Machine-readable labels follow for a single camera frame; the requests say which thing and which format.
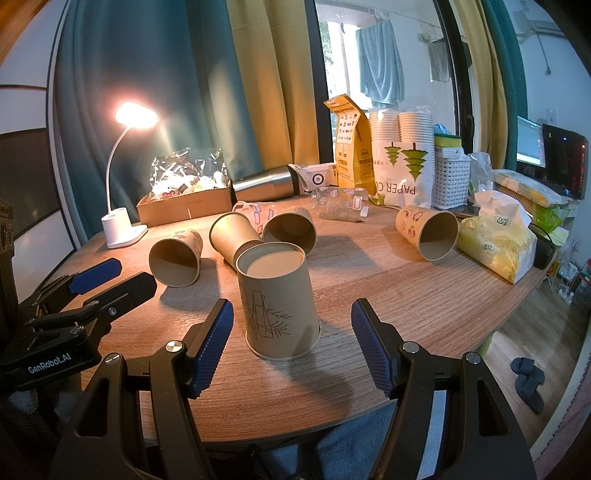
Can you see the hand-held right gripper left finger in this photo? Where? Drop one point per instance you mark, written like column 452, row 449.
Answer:
column 211, row 344

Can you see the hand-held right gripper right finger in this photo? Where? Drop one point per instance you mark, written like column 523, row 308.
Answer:
column 373, row 350

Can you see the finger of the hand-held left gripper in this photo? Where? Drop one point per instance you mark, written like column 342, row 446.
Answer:
column 124, row 290
column 94, row 274

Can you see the brown bamboo print paper cup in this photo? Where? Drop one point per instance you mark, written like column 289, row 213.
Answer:
column 277, row 304

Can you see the white printed paper cup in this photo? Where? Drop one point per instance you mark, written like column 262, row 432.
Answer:
column 258, row 211

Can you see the white desk lamp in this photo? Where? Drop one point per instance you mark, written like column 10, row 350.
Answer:
column 119, row 227

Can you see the person's blue jeans leg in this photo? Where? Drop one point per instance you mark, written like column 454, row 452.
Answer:
column 351, row 443

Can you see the cardboard box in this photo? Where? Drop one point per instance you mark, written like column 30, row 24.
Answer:
column 184, row 208

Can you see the clear plastic snack bag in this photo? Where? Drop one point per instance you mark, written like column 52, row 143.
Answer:
column 189, row 170

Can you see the grey slipper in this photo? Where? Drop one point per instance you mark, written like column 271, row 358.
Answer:
column 532, row 392
column 521, row 366

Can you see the clear printed plastic wrapper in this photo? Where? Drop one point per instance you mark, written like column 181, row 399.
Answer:
column 337, row 203

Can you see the yellow tissue pack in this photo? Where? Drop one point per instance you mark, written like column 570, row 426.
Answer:
column 496, row 244

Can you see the bag of white paper cups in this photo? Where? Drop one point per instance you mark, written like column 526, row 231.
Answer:
column 401, row 184

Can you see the stainless steel bottle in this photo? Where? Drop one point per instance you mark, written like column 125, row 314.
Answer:
column 263, row 182

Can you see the small white device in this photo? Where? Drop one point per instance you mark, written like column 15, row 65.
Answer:
column 317, row 177

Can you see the white plastic basket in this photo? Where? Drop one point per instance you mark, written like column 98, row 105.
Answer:
column 450, row 177

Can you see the black bag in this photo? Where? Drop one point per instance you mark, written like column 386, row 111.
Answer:
column 542, row 251

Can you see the yellow paper bag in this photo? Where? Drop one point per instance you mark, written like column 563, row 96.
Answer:
column 351, row 152

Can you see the white plastic bag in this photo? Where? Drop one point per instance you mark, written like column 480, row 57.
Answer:
column 481, row 175

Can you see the teal curtain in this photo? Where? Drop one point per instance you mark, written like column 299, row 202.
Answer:
column 175, row 83
column 508, row 92

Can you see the yellow green sponge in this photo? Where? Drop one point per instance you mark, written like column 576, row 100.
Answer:
column 447, row 140

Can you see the yellow plastic package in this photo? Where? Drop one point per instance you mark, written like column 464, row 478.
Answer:
column 526, row 187

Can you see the green plastic package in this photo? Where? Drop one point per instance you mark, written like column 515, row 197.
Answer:
column 551, row 214

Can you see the yellow curtain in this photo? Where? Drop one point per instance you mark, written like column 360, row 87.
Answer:
column 482, row 92
column 277, row 83

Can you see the bright computer monitor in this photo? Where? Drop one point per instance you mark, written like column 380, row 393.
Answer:
column 530, row 143

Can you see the hanging blue towel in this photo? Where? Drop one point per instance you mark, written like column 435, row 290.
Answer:
column 379, row 64

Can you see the hanging dark cloth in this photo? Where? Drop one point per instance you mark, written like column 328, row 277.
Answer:
column 438, row 62

